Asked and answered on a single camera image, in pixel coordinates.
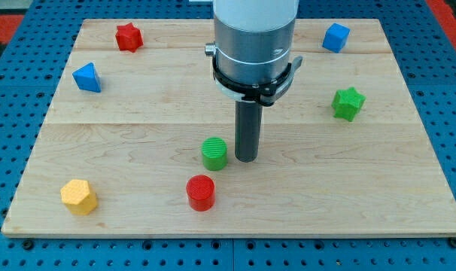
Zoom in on yellow hexagon block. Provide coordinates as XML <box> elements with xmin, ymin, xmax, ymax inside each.
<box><xmin>60</xmin><ymin>179</ymin><xmax>98</xmax><ymax>215</ymax></box>

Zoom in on blue cube block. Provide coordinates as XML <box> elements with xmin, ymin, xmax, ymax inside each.
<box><xmin>322</xmin><ymin>23</ymin><xmax>351</xmax><ymax>53</ymax></box>

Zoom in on red star block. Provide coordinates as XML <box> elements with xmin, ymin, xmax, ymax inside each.
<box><xmin>115</xmin><ymin>23</ymin><xmax>144</xmax><ymax>53</ymax></box>

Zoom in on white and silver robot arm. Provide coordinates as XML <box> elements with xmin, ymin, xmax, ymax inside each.
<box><xmin>213</xmin><ymin>0</ymin><xmax>299</xmax><ymax>86</ymax></box>

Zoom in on green star block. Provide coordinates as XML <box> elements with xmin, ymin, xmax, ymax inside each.
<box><xmin>331</xmin><ymin>87</ymin><xmax>366</xmax><ymax>122</ymax></box>

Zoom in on green cylinder block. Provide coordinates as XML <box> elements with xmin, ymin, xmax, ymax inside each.
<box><xmin>201</xmin><ymin>137</ymin><xmax>227</xmax><ymax>171</ymax></box>

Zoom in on light wooden board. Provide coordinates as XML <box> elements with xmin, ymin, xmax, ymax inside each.
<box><xmin>2</xmin><ymin>19</ymin><xmax>456</xmax><ymax>239</ymax></box>

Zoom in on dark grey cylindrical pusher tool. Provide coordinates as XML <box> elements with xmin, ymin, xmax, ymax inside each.
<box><xmin>235</xmin><ymin>102</ymin><xmax>263</xmax><ymax>163</ymax></box>

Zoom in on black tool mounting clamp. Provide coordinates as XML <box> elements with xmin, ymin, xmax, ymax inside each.
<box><xmin>211</xmin><ymin>56</ymin><xmax>303</xmax><ymax>107</ymax></box>

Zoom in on red cylinder block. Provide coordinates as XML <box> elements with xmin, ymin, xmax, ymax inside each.
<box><xmin>186</xmin><ymin>175</ymin><xmax>215</xmax><ymax>212</ymax></box>

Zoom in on blue triangle block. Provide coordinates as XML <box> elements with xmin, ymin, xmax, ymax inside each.
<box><xmin>72</xmin><ymin>62</ymin><xmax>102</xmax><ymax>93</ymax></box>

